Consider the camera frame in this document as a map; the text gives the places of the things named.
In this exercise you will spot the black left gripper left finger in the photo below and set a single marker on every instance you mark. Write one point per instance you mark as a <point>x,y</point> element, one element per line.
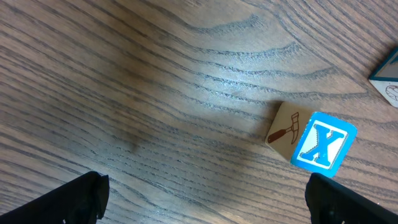
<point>81,201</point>

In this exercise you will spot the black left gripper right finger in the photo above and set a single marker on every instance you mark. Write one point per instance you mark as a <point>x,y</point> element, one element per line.
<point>330,202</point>

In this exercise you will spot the blue X wooden block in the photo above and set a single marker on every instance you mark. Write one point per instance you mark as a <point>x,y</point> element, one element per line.
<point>310,139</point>

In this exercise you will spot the wooden block yellow side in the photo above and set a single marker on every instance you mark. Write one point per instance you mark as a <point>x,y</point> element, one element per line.
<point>384,78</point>

